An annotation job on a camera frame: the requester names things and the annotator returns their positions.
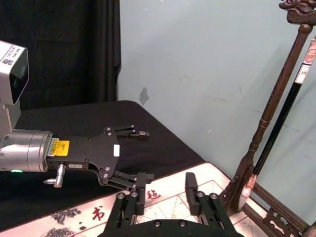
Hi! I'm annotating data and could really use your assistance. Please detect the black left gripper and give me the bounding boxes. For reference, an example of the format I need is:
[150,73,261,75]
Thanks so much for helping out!
[46,125,155,193]

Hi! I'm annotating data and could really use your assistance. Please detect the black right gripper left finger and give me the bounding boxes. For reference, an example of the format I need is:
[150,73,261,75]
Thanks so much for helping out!
[106,184,145,232]

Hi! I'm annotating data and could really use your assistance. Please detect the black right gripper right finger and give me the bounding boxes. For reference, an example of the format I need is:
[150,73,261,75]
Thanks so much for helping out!
[185,172,233,231]

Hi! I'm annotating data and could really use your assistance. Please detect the black table cloth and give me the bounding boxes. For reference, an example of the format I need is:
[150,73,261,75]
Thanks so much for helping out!
[0,100,206,224]

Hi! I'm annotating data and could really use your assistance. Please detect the white calligraphy felt mat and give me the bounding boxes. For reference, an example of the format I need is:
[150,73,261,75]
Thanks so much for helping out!
[0,161,281,237]

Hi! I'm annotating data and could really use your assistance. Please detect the black curtain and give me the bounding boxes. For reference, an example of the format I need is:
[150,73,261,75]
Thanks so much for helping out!
[0,0,122,112]

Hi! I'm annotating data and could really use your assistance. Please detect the dark wooden brush rack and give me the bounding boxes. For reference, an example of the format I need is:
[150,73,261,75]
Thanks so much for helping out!
[219,0,316,237]

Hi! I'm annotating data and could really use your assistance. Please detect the small silver cable plug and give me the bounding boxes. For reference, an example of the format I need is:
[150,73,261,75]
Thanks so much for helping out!
[43,163,66,189]

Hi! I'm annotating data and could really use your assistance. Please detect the black handled calligraphy brush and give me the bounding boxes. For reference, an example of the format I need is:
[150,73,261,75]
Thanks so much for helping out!
[237,36,316,213]

